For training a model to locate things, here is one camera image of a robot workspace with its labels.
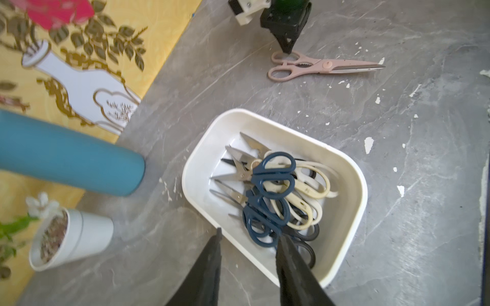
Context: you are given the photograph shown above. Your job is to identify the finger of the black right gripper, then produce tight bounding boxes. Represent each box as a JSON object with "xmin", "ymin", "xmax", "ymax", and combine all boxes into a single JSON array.
[{"xmin": 271, "ymin": 29, "xmax": 297, "ymax": 54}]

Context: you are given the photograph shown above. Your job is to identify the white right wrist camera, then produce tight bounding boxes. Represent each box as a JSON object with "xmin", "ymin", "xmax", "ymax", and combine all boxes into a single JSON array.
[{"xmin": 228, "ymin": 0, "xmax": 271, "ymax": 26}]

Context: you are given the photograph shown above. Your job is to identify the dark teal scissors back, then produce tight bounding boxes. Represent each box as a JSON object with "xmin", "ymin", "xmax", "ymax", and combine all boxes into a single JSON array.
[{"xmin": 211, "ymin": 146, "xmax": 297, "ymax": 200}]

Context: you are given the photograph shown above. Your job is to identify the small teal scissors front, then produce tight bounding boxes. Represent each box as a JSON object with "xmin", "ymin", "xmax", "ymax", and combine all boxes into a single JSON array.
[{"xmin": 210, "ymin": 186, "xmax": 271, "ymax": 238}]

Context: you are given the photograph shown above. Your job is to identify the white plastic storage box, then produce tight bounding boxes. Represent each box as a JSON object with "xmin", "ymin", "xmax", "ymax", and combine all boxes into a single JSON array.
[{"xmin": 182, "ymin": 108, "xmax": 368, "ymax": 288}]

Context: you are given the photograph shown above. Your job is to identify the pink scissors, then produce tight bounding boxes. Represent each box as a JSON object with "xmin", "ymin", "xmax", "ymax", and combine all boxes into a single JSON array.
[{"xmin": 267, "ymin": 51, "xmax": 385, "ymax": 82}]

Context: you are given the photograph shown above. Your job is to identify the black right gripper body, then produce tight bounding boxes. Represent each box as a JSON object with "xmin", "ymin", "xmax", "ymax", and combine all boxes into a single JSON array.
[{"xmin": 260, "ymin": 0, "xmax": 312, "ymax": 38}]

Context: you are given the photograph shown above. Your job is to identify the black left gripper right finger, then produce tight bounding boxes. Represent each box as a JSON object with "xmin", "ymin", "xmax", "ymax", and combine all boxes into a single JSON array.
[{"xmin": 276, "ymin": 236, "xmax": 334, "ymax": 306}]

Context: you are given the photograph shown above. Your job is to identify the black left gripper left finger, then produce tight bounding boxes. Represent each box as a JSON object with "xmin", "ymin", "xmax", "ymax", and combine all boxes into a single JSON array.
[{"xmin": 167, "ymin": 228, "xmax": 223, "ymax": 305}]

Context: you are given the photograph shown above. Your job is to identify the dark teal scissors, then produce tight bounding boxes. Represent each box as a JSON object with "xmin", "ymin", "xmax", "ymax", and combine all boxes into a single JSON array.
[
  {"xmin": 215, "ymin": 179, "xmax": 288, "ymax": 248},
  {"xmin": 211, "ymin": 146, "xmax": 297, "ymax": 200}
]

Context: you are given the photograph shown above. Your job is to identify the white artificial tulip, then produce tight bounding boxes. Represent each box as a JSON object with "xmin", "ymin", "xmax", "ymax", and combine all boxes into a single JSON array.
[{"xmin": 1, "ymin": 192, "xmax": 65, "ymax": 281}]

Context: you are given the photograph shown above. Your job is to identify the cream white kitchen scissors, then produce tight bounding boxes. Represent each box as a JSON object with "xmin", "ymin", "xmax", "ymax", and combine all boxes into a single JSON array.
[{"xmin": 216, "ymin": 145, "xmax": 337, "ymax": 230}]

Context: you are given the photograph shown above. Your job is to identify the black scissors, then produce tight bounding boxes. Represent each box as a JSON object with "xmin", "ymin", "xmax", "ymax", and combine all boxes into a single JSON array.
[{"xmin": 221, "ymin": 157, "xmax": 320, "ymax": 269}]

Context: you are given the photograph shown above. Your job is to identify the teal cylindrical vase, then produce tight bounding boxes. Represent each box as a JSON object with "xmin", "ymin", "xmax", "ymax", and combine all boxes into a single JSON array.
[{"xmin": 1, "ymin": 110, "xmax": 145, "ymax": 196}]

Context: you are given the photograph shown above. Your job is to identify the white handled scissors front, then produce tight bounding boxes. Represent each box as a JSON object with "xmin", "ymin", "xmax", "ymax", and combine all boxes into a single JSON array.
[{"xmin": 241, "ymin": 133, "xmax": 339, "ymax": 200}]

